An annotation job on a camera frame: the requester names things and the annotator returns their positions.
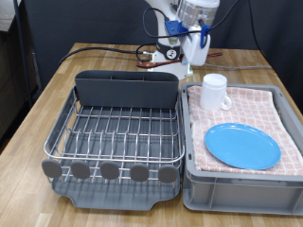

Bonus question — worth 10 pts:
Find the blue cable clip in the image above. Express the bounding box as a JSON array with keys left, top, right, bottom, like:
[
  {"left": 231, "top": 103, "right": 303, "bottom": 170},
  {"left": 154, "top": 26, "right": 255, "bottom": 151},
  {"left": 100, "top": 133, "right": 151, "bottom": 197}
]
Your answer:
[{"left": 200, "top": 25, "right": 211, "bottom": 50}]

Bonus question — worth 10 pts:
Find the thick black table cable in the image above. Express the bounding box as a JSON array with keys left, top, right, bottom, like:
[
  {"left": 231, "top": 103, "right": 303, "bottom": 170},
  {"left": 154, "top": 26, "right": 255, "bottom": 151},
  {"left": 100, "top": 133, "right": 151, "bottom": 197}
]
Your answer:
[{"left": 58, "top": 43, "right": 159, "bottom": 65}]

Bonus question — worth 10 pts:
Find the dark background furniture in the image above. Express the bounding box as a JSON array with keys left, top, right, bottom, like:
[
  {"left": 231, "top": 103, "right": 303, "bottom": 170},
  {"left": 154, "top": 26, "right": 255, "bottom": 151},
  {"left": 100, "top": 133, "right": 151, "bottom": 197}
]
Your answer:
[{"left": 0, "top": 29, "right": 32, "bottom": 143}]

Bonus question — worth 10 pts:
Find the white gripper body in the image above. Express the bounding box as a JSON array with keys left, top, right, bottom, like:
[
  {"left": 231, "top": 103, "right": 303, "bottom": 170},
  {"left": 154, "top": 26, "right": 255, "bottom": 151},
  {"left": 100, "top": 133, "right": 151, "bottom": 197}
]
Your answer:
[{"left": 181, "top": 30, "right": 212, "bottom": 67}]

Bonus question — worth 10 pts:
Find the grey drain tray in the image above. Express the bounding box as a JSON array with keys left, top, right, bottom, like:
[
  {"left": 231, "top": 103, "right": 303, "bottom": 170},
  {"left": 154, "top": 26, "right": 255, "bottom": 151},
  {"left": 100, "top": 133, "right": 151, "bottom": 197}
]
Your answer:
[{"left": 51, "top": 103, "right": 182, "bottom": 211}]

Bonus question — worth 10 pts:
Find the blue plate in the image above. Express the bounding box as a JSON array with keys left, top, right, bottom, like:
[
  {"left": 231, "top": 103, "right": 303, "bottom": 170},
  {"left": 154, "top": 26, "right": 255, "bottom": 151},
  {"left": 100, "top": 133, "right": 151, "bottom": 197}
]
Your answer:
[{"left": 204, "top": 122, "right": 282, "bottom": 170}]

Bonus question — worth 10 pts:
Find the pink checkered towel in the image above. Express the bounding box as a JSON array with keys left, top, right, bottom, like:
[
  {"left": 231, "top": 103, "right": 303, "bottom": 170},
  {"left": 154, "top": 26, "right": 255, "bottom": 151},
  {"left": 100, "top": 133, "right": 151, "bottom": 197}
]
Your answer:
[{"left": 187, "top": 85, "right": 303, "bottom": 177}]

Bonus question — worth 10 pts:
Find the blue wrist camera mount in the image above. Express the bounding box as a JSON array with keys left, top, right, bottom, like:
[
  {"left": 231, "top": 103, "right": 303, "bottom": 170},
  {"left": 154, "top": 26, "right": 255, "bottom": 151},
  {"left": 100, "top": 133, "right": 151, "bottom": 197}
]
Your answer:
[{"left": 164, "top": 20, "right": 190, "bottom": 38}]

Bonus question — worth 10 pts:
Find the grey plastic crate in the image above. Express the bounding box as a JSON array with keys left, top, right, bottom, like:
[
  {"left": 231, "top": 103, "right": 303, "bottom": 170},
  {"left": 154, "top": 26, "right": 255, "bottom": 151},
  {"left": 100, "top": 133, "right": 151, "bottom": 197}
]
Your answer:
[{"left": 180, "top": 81, "right": 303, "bottom": 217}]

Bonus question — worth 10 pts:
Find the metal wire dish rack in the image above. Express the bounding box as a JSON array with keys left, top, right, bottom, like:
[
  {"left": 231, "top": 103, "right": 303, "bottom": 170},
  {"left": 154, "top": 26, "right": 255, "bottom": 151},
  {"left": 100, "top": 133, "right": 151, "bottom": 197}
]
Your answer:
[{"left": 41, "top": 84, "right": 187, "bottom": 184}]

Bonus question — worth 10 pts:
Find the black frame post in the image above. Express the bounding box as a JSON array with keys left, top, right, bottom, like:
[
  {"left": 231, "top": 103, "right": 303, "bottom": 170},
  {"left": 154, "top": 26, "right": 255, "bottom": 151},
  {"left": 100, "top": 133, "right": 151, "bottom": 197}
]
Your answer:
[{"left": 12, "top": 0, "right": 32, "bottom": 105}]

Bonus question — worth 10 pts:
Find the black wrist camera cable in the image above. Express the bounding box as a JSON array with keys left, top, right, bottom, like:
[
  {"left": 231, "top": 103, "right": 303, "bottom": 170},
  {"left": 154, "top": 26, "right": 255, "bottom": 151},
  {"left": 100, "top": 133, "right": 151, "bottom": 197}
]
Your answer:
[{"left": 142, "top": 0, "right": 241, "bottom": 40}]

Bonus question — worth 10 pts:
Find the dark grey cutlery holder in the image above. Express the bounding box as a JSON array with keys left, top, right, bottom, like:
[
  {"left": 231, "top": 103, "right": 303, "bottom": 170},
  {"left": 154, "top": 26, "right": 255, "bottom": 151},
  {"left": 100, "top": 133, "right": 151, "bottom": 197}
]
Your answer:
[{"left": 74, "top": 69, "right": 180, "bottom": 110}]

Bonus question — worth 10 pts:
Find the white mug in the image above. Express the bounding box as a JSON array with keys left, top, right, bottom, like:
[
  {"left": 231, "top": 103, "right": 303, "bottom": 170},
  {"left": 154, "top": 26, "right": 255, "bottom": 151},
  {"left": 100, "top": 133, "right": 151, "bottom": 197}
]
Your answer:
[{"left": 199, "top": 73, "right": 233, "bottom": 112}]

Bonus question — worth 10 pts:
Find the thin black hanging cable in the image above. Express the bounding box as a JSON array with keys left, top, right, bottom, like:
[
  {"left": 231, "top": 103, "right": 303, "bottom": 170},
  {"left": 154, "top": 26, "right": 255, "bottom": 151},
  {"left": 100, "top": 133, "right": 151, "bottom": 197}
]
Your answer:
[{"left": 246, "top": 0, "right": 277, "bottom": 72}]

